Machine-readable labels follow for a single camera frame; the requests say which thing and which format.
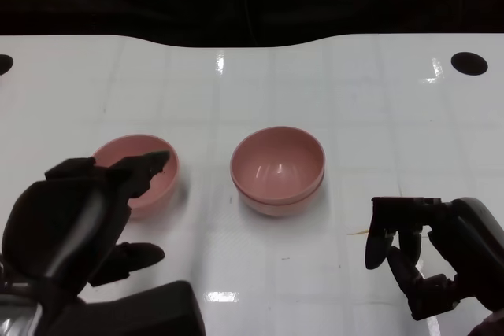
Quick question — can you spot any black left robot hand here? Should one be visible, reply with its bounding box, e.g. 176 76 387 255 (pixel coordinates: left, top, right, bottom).
0 150 172 301

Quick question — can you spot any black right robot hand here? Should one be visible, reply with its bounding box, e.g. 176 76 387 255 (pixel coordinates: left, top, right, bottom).
365 195 504 322

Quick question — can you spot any pink plastic bowl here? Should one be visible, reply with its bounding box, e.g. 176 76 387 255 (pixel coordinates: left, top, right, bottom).
92 134 180 221
232 172 326 218
230 126 327 205

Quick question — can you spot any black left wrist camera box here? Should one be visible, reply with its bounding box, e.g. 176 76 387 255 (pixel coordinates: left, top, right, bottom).
45 280 206 336

